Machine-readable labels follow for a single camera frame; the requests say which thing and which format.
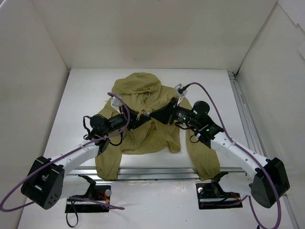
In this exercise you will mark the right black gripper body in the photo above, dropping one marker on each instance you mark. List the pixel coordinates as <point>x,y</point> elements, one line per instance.
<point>172,110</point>

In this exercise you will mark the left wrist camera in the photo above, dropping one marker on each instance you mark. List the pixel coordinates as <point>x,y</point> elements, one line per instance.
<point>116,103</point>

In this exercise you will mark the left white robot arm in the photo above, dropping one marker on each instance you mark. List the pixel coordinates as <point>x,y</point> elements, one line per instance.
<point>49,179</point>

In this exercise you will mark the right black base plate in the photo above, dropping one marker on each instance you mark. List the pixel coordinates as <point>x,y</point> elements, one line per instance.
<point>211,196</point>

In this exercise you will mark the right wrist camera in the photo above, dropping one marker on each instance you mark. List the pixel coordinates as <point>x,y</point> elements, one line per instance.
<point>181,92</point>

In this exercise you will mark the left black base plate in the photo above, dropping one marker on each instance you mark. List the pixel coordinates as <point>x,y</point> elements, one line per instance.
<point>83,205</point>

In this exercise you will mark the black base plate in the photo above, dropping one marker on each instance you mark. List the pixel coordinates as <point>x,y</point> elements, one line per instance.
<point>211,196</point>
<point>83,205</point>

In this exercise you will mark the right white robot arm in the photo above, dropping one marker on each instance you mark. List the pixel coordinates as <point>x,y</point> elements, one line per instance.
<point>269,177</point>

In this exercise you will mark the front aluminium rail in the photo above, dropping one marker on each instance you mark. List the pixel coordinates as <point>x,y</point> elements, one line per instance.
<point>150,174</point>

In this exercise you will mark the silver zipper slider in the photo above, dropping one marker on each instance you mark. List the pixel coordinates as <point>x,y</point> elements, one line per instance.
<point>146,112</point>

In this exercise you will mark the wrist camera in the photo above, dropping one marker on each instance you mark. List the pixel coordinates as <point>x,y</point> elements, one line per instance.
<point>181,92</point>
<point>116,103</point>

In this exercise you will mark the olive green hooded jacket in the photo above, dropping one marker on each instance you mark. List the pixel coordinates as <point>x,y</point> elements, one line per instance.
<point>143,92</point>

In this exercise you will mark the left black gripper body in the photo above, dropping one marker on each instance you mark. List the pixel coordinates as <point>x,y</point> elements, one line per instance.
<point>129,117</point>

